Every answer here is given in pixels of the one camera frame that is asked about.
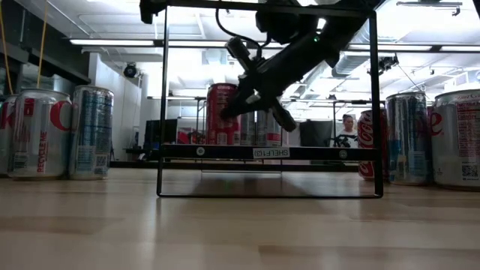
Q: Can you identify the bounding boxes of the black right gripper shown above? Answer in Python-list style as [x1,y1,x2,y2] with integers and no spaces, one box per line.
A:
[219,36,299,133]

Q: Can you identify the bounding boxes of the wooden shelf with black frame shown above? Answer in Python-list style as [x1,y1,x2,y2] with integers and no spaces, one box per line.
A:
[156,0,385,199]

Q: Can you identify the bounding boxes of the red Coca-Cola can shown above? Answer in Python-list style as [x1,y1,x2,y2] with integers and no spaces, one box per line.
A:
[205,82,242,146]
[356,109,390,181]

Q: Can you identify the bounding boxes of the red white box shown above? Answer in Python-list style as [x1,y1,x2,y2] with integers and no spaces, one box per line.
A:
[176,127,196,146]

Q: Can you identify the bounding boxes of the person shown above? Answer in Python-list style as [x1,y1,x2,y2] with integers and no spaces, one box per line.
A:
[333,114,362,148]

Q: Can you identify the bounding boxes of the tall white energy drink can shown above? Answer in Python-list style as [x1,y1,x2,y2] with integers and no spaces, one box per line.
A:
[256,110,283,147]
[239,110,257,146]

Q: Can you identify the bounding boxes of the long ceiling light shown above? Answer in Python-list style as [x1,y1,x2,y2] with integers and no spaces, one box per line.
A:
[348,43,433,53]
[69,38,155,47]

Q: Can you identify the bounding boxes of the silver ventilation duct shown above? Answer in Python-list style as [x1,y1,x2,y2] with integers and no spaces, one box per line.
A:
[331,52,371,78]

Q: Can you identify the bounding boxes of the silver Diet Coke can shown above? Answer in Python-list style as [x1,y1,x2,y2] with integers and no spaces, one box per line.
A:
[429,88,480,192]
[0,93,19,177]
[7,88,74,180]

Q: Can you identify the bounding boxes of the black ceiling camera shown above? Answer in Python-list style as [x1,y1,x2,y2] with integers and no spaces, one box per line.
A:
[368,53,400,76]

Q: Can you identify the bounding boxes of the black monitor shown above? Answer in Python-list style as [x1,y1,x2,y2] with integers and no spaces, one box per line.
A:
[144,118,179,151]

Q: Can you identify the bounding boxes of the yellow extension cable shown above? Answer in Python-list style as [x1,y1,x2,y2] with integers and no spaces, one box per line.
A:
[0,0,50,95]

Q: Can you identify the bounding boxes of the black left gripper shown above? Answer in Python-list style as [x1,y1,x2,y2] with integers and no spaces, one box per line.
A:
[139,0,168,24]

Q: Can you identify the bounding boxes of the slim silver blue can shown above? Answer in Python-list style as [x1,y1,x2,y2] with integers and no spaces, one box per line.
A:
[385,91,431,187]
[68,85,116,181]

